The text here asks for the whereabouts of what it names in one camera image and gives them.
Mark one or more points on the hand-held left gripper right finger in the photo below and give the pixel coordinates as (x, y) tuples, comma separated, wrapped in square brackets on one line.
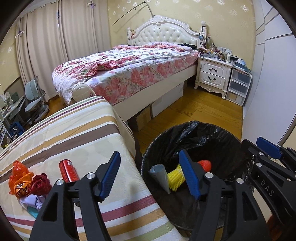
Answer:
[(189, 176)]

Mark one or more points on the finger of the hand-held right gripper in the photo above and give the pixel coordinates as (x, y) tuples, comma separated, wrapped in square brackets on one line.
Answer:
[(251, 149), (267, 144)]

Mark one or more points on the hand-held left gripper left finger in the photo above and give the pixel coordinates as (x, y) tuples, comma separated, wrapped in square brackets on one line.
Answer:
[(108, 178)]

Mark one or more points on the yellow foam net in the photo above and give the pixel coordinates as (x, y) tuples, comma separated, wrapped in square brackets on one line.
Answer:
[(174, 177)]

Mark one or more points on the orange foam net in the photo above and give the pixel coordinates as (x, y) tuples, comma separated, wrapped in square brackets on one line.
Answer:
[(205, 165)]

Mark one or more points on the grey paper cone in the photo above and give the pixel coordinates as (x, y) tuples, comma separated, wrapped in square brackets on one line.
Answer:
[(160, 177)]

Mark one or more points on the black trash bin with liner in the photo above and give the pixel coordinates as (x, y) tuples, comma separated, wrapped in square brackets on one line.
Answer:
[(219, 143)]

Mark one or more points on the red bottle with black cap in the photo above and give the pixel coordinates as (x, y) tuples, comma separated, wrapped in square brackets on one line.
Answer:
[(68, 170)]

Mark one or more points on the dark red bag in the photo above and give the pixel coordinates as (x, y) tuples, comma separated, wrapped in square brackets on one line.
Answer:
[(40, 184)]

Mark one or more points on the lavender paper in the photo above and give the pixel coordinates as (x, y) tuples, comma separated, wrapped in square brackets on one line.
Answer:
[(32, 199)]

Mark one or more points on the orange plastic bag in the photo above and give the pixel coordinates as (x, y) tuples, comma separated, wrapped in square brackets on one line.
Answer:
[(18, 176)]

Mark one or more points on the striped bed sheet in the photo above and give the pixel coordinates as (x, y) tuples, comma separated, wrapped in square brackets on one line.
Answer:
[(81, 134)]

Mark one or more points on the white wardrobe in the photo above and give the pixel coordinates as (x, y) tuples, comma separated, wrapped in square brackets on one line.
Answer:
[(272, 81)]

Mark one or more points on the clear plastic drawer unit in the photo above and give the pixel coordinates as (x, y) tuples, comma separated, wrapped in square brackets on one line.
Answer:
[(238, 85)]

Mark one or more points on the cardboard box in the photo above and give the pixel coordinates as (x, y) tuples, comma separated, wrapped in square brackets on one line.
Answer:
[(143, 119)]

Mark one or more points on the white storage box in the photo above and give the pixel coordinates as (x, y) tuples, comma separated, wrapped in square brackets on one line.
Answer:
[(168, 99)]

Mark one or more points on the teal wrapper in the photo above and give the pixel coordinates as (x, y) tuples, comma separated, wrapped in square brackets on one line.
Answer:
[(32, 211)]

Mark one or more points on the white nightstand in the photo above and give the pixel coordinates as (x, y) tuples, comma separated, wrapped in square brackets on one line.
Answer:
[(212, 71)]

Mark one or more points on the white volleyball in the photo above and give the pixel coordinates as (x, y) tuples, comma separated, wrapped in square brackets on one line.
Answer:
[(81, 90)]

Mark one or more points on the group of small bottles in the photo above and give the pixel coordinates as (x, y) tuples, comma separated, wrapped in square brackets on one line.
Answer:
[(217, 53)]

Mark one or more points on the blue storage crate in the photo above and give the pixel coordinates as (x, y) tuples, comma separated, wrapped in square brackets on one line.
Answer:
[(16, 129)]

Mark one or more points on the floral quilt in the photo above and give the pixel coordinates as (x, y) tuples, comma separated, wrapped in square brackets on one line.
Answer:
[(127, 67)]

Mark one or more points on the light blue desk chair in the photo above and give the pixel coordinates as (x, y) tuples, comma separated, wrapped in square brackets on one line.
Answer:
[(33, 90)]

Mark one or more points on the grey study desk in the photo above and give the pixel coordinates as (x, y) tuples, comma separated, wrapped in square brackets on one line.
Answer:
[(13, 106)]

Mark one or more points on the white bed with tufted headboard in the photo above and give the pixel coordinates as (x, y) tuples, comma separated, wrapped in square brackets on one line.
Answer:
[(166, 33)]

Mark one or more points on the beige curtain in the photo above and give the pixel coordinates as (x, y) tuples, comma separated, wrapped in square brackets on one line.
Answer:
[(57, 34)]

